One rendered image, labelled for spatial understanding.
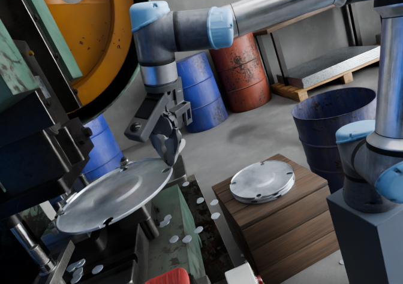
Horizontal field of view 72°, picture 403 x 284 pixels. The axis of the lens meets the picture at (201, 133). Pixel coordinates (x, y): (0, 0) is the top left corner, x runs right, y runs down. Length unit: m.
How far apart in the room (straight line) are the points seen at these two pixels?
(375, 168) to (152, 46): 0.54
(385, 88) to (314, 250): 0.86
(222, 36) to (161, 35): 0.11
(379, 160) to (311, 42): 3.88
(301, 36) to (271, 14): 3.76
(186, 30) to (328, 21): 4.17
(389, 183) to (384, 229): 0.23
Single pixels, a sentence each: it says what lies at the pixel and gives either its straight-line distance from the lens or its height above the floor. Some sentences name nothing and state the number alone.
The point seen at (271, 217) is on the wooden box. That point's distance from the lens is 1.15.
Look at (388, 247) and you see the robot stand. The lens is 0.94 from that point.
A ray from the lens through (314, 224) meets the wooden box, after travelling 1.29.
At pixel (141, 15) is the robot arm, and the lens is 0.55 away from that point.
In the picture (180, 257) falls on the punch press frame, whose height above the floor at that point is 0.65.
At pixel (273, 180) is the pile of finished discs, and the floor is 0.38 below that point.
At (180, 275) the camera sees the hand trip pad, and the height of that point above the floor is 0.76.
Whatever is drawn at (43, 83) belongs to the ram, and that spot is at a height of 1.07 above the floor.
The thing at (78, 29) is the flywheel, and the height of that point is 1.20.
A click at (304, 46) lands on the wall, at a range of 4.46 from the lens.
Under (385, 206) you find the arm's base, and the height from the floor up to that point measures 0.47.
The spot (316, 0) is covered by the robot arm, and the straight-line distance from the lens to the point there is 0.71.
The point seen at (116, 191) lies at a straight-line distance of 0.69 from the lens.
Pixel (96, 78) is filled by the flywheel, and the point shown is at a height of 1.04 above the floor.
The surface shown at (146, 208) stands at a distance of 0.68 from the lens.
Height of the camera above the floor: 1.04
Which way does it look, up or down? 18 degrees down
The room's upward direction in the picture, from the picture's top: 22 degrees counter-clockwise
